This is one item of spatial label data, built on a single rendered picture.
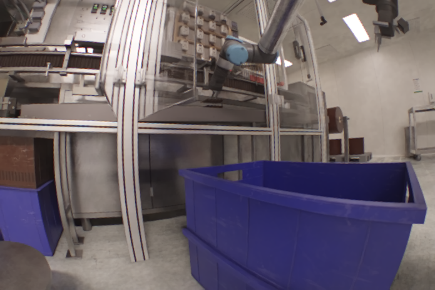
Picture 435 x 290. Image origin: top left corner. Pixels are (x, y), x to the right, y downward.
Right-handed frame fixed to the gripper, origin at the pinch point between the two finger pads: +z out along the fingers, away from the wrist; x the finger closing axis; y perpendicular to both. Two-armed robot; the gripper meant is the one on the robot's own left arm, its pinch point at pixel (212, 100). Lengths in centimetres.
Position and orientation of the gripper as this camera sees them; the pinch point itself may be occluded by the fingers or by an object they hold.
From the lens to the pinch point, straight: 105.2
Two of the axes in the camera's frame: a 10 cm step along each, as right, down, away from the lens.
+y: -4.3, -6.4, 6.3
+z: -3.5, 7.6, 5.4
